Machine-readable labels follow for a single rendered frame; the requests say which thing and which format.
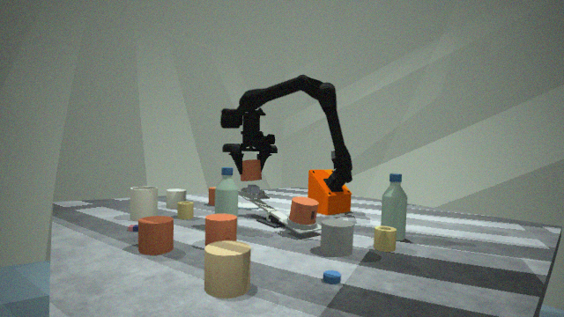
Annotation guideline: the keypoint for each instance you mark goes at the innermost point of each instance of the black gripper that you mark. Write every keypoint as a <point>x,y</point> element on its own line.
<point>236,149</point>

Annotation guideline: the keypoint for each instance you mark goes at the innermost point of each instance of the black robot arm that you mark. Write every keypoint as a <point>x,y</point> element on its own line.
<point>324,92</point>

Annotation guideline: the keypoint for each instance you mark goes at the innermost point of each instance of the blue flat disc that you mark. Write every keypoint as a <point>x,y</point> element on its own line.
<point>331,276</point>

